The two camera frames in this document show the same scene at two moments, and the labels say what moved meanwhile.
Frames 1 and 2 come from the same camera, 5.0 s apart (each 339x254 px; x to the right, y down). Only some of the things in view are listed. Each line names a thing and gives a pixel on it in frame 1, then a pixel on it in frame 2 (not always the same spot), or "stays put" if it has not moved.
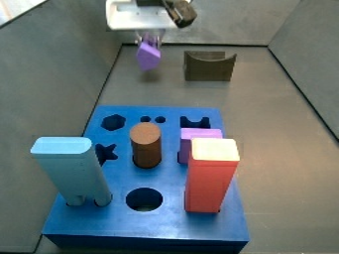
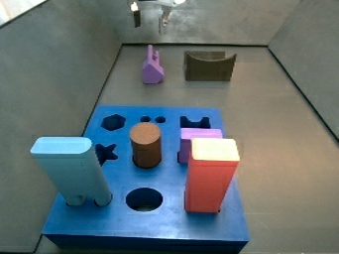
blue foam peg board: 138,144 stays put
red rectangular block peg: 212,168 stays put
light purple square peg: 194,133 stays put
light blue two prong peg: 70,162 stays put
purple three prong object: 148,53 to 150,69
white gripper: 146,15 to 134,10
